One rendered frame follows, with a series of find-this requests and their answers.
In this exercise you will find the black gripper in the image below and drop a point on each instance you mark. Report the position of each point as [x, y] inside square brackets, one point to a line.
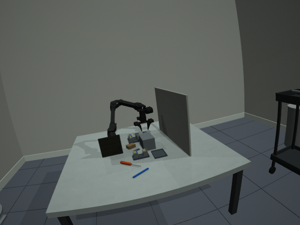
[143, 120]

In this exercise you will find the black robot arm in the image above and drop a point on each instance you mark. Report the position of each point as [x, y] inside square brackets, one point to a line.
[137, 106]

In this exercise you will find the tan cardboard box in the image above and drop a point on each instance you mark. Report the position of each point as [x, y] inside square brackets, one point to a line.
[131, 145]

